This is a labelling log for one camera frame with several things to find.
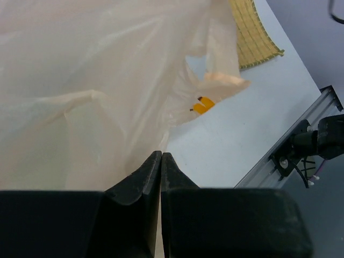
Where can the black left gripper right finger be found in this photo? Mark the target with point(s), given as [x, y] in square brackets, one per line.
[182, 221]

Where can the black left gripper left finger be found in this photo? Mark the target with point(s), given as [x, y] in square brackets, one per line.
[126, 221]

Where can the translucent peach plastic bag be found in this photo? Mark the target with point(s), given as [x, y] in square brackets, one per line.
[89, 89]

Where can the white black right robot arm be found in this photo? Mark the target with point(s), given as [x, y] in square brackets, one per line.
[326, 141]

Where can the yellow bamboo tray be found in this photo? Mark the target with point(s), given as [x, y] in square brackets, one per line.
[254, 45]

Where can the aluminium front frame rail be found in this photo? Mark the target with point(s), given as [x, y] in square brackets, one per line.
[264, 174]

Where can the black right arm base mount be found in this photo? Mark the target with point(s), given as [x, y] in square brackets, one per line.
[283, 157]

